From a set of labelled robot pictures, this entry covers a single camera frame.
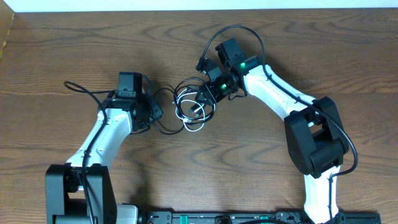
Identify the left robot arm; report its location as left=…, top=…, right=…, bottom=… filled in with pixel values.
left=45, top=72, right=163, bottom=223

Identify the white usb cable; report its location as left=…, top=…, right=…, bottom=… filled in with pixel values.
left=172, top=88, right=206, bottom=132

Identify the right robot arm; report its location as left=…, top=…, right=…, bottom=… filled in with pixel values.
left=195, top=39, right=348, bottom=223

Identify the black usb cable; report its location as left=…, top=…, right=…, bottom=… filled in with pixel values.
left=151, top=77, right=216, bottom=136

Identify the right camera cable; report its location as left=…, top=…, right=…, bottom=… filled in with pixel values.
left=200, top=24, right=359, bottom=224

